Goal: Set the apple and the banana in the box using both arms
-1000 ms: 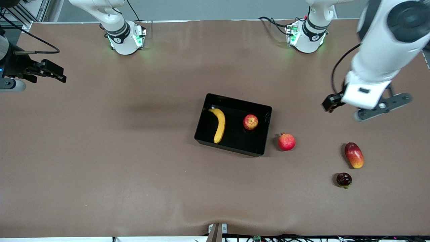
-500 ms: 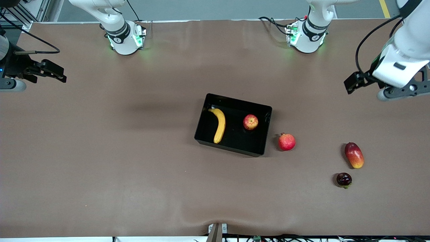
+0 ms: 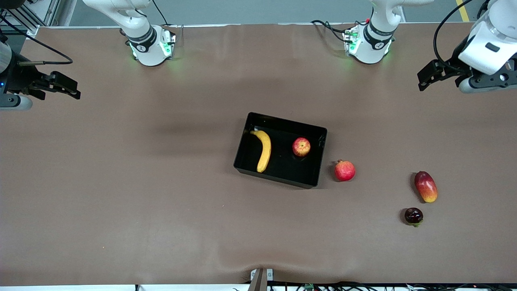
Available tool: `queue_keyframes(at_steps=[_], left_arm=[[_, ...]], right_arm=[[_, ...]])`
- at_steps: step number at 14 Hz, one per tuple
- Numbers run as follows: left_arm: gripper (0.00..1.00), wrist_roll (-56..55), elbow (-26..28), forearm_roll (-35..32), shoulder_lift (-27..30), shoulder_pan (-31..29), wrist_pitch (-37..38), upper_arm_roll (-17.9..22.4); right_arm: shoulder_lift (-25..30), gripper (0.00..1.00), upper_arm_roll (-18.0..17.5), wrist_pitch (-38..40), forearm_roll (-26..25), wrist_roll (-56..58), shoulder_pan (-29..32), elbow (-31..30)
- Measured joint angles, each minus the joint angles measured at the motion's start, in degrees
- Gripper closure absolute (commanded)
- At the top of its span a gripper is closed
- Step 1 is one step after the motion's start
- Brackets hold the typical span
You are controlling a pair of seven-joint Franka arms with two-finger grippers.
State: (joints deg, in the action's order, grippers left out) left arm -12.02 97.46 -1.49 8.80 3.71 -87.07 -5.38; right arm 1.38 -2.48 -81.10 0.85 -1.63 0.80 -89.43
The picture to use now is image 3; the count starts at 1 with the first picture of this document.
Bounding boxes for red yellow apple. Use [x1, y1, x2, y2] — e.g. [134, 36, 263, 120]
[292, 137, 311, 158]

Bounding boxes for black plastic box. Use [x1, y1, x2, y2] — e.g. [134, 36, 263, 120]
[233, 112, 328, 190]

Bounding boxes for yellow banana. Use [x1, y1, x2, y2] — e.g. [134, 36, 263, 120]
[250, 130, 272, 173]

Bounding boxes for red yellow mango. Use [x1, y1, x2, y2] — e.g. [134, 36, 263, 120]
[414, 171, 438, 203]

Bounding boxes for red pomegranate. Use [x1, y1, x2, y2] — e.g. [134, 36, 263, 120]
[334, 159, 356, 182]

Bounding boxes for brown table mat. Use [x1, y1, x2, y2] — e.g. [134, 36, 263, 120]
[0, 22, 517, 286]

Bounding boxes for dark purple mangosteen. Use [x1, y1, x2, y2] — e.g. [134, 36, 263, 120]
[404, 207, 424, 228]

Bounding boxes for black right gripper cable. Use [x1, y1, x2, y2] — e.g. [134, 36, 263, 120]
[0, 13, 74, 66]

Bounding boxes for aluminium frame profile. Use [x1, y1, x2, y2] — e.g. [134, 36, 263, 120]
[0, 0, 62, 39]

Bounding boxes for black left arm base cables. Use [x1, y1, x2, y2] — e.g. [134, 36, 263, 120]
[310, 19, 357, 43]

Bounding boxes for black right arm base cable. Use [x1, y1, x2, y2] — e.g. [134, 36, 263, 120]
[153, 0, 172, 27]

